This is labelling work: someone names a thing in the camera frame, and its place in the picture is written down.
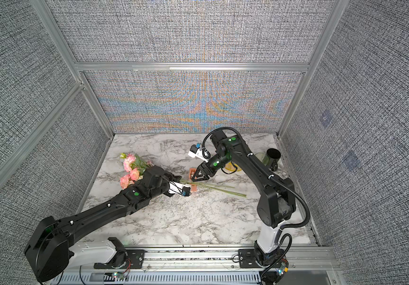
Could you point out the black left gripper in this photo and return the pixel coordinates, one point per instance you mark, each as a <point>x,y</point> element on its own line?
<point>171,177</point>

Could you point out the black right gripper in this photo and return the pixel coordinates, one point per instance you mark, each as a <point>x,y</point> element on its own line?
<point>203,169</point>

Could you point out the pink artificial rose stem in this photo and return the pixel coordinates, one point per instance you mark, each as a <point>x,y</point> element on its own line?
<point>135,167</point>

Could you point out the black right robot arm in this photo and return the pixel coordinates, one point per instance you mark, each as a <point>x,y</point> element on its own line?
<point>277,200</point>

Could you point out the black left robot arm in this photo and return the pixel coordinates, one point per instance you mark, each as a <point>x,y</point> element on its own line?
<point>48,250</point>

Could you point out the yellow bamboo steamer basket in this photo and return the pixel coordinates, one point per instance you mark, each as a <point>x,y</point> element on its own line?
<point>232,167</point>

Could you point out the green translucent cup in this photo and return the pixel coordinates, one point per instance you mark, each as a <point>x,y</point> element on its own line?
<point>263,157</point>

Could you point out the dark green mug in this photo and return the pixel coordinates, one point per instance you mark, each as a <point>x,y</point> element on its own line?
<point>273,156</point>

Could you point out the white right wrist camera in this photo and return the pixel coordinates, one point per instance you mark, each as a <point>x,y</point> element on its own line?
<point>196,152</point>

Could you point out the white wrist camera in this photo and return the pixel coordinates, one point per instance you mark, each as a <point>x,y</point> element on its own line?
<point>196,152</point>
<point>180,189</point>

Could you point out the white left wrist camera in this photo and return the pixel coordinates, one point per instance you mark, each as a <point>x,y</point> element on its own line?
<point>180,189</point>

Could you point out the aluminium front rail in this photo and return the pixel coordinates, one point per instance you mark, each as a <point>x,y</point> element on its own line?
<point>211,265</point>

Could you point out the aluminium frame post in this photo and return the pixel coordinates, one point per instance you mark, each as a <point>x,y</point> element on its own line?
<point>47,19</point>

